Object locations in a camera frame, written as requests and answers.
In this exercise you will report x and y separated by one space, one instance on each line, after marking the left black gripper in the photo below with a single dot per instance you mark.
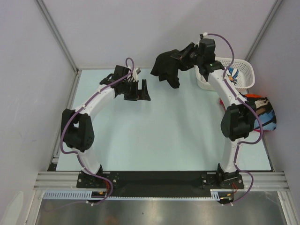
141 94

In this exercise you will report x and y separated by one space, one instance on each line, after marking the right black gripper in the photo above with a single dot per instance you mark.
183 54

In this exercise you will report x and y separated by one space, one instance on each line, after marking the black printed t-shirt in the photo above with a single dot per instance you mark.
265 112
166 68

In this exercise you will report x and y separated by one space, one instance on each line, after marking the red t-shirt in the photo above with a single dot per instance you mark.
222 103

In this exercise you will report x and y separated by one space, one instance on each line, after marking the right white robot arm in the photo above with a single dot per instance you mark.
214 73

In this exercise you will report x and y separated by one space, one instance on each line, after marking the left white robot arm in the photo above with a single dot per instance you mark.
77 130

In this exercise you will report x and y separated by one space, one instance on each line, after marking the white daisy print t-shirt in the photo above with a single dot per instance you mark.
233 75

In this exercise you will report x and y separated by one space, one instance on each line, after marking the white plastic basket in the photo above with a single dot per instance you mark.
245 81

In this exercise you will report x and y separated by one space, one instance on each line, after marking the orange folded t-shirt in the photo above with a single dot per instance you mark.
249 95

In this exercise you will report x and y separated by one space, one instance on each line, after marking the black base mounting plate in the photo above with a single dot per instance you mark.
161 184

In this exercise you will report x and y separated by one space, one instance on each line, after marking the right aluminium corner post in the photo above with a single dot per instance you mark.
266 24

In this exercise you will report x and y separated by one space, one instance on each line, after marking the aluminium corner post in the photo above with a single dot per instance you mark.
56 34
266 24

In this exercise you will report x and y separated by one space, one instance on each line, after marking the aluminium frame rail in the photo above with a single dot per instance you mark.
263 181

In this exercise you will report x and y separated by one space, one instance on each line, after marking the white slotted cable duct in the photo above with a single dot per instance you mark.
99 195

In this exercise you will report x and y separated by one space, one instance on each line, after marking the left aluminium corner post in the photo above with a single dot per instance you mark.
56 34

